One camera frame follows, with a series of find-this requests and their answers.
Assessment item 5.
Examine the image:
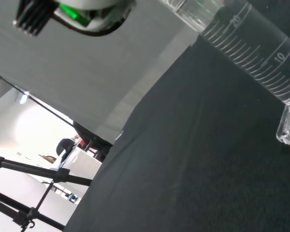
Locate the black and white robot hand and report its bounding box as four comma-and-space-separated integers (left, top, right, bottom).
13, 0, 138, 37

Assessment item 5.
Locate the black bench cloth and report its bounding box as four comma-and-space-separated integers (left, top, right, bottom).
64, 0, 290, 232

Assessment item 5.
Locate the black chair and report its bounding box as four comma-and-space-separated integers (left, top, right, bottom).
56, 138, 74, 157

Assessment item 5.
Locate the black camera tripod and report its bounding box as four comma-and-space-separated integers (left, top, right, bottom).
0, 154, 93, 232

